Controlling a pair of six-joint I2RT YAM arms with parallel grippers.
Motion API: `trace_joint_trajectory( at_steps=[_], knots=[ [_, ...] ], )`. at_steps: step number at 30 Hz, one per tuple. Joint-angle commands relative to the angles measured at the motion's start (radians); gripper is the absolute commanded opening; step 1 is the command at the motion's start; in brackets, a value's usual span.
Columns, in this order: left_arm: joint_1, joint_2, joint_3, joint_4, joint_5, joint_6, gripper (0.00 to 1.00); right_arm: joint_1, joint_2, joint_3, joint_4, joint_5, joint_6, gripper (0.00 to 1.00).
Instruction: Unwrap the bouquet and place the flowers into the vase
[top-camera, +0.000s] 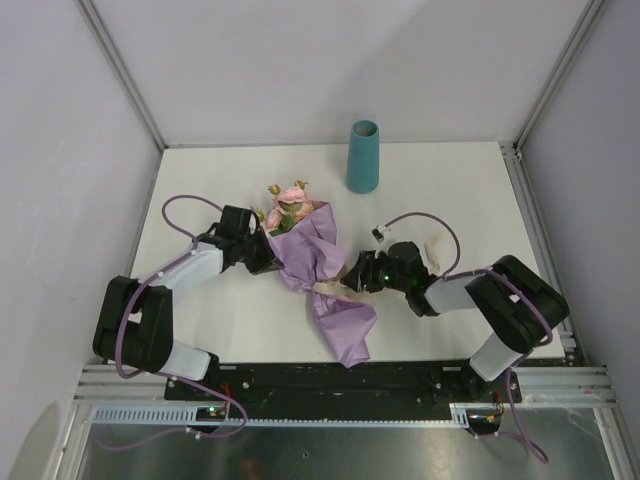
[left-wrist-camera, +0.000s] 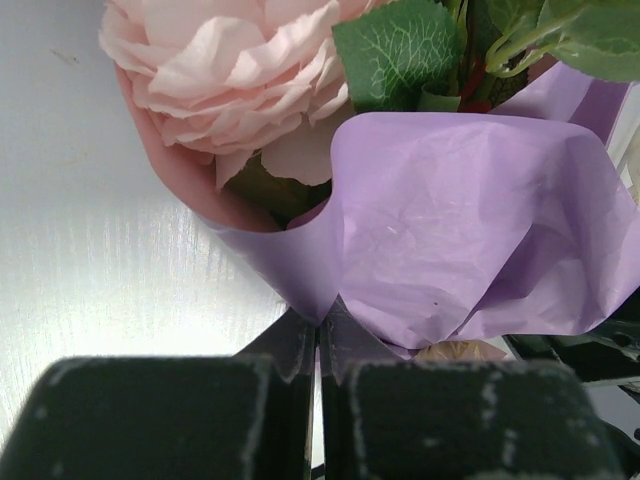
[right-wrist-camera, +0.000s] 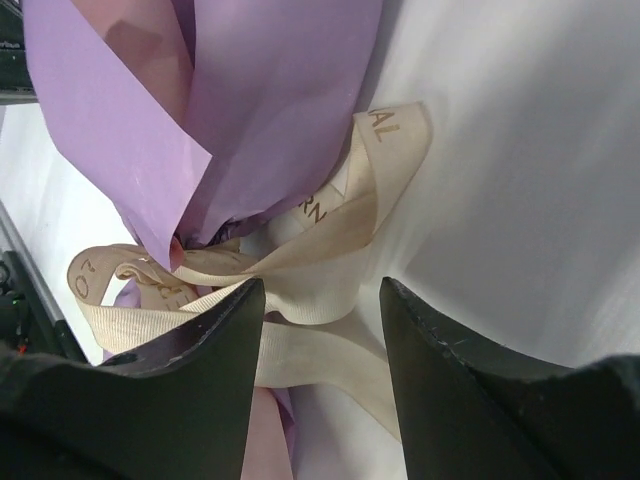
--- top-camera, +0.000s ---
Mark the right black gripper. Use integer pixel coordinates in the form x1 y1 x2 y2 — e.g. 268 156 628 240
340 249 409 293

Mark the beige ribbon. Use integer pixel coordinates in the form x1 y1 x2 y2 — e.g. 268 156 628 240
312 233 442 301

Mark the purple wrapping paper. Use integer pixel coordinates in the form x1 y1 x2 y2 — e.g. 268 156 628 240
269 202 377 368

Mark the pink flower bouquet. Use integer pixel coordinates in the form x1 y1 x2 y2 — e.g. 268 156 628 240
251 180 316 237

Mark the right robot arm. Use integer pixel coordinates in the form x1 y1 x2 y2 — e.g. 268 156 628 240
340 242 569 401

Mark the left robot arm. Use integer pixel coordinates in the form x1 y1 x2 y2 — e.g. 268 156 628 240
92 206 283 400

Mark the teal conical vase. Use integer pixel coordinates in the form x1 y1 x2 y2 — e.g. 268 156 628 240
346 120 379 194

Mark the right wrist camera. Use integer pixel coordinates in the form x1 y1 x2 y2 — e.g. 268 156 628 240
371 225 391 244

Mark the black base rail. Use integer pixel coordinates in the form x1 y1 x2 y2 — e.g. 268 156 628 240
164 360 522 419

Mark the white cable duct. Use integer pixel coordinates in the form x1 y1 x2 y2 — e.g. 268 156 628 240
91 403 500 428

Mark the right aluminium table rail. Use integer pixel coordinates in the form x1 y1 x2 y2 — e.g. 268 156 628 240
497 140 586 351

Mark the left aluminium frame post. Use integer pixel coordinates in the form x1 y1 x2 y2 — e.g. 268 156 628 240
74 0 166 153

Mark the aluminium frame post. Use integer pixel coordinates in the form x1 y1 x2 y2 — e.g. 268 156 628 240
74 0 166 153
512 0 610 154

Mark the right aluminium frame post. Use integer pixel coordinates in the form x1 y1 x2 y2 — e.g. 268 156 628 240
512 0 610 154

